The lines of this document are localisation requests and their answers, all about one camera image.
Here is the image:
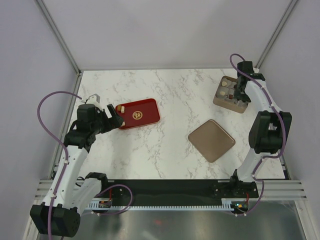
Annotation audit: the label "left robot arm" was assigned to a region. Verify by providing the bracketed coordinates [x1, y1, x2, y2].
[30, 103, 124, 239]

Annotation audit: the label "red lacquer tray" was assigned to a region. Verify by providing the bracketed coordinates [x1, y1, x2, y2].
[115, 98, 161, 130]

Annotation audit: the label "metal tongs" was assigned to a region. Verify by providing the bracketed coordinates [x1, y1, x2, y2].
[234, 98, 248, 108]

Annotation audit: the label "tan chocolate box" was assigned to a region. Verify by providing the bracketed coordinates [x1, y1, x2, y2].
[213, 76, 247, 114]

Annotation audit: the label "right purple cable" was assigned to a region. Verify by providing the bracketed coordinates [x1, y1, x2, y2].
[229, 53, 287, 216]

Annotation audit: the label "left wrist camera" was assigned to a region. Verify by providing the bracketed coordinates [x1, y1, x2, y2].
[81, 93, 103, 111]

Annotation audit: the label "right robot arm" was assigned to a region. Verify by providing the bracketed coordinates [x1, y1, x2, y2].
[228, 73, 292, 198]

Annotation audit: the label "white cable duct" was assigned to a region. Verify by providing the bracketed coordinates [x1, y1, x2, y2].
[85, 198, 248, 211]

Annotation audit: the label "purple cable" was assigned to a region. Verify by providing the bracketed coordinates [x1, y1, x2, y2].
[229, 53, 287, 216]
[36, 91, 83, 240]

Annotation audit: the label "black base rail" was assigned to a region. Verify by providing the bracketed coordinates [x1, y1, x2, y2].
[98, 179, 259, 206]

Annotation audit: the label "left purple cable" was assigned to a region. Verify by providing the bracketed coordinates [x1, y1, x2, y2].
[36, 91, 83, 240]

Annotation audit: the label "tan box lid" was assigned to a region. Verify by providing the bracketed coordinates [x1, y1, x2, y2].
[188, 119, 236, 163]

